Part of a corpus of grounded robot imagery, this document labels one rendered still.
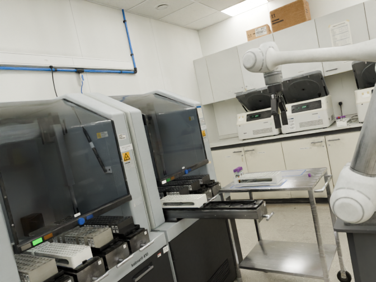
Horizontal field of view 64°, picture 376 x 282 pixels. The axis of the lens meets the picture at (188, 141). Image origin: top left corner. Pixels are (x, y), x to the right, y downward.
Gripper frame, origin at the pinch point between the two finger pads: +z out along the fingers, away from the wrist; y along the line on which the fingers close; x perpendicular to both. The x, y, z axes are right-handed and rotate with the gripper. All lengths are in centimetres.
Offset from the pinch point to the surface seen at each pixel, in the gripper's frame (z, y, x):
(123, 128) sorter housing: -14, -35, 75
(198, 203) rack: 36, -15, 50
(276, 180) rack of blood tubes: 35.3, 21.4, 15.2
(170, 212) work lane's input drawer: 42, -17, 71
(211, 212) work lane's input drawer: 41, -17, 42
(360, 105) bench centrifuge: 11, 220, -23
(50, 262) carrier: 33, -93, 73
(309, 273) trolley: 92, 18, 5
